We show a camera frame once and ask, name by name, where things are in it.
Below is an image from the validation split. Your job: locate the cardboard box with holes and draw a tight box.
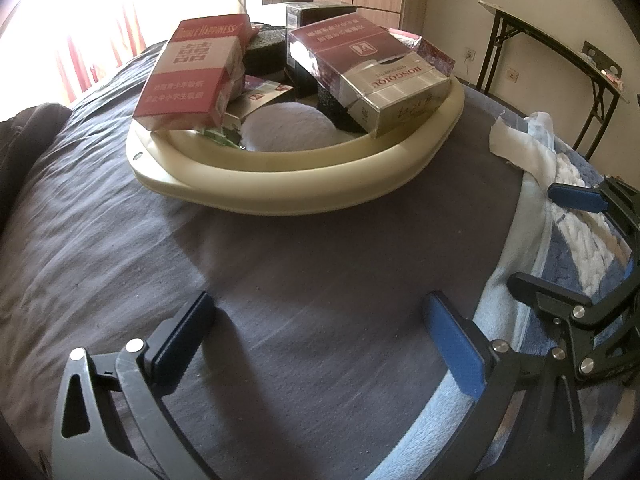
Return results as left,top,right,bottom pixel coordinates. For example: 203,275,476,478
580,41,623,68

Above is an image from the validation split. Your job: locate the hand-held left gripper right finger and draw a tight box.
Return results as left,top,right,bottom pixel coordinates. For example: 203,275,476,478
420,290,586,480

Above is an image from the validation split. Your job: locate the cream plastic basin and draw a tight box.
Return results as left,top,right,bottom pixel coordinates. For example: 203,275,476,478
125,67,468,217

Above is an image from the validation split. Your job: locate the red and white carton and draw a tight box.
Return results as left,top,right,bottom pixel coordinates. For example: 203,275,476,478
132,12,253,132

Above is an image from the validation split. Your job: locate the green and white box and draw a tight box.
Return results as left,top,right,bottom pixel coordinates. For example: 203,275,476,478
200,109,247,151

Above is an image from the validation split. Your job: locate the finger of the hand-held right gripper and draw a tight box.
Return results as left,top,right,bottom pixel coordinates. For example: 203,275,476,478
506,271,640,333
547,175,640,281

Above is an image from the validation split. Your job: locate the white and red curtain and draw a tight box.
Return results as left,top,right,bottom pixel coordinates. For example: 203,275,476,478
0,0,241,106

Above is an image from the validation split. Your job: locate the red patterned box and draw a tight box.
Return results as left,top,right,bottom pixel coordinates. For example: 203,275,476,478
412,35,457,80

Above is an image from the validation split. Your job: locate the dark cloth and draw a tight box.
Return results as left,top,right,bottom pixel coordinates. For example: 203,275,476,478
0,105,73,241

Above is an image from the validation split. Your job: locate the maroon and silver carton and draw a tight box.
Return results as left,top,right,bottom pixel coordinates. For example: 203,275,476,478
286,14,451,139

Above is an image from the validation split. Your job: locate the large white cloth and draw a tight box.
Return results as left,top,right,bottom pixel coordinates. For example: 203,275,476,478
489,112,556,183

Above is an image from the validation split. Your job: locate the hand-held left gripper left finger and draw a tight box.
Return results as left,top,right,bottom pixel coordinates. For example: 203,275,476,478
50,290,221,480

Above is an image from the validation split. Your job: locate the small black foam cylinder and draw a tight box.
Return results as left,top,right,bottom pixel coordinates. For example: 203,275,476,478
244,29,290,81

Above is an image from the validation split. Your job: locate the grey round container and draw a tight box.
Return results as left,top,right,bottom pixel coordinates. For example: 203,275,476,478
239,101,343,153

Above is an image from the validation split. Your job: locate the black-legged folding table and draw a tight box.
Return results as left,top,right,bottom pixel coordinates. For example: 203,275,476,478
477,0,640,161

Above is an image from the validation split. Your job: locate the small white and red box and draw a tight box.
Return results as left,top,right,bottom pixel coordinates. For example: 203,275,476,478
242,74,295,111

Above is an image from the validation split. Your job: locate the grey bed sheet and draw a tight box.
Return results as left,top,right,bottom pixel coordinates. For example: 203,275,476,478
0,37,531,480

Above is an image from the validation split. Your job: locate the blue and white blanket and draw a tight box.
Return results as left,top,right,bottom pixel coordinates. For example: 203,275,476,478
370,100,640,480

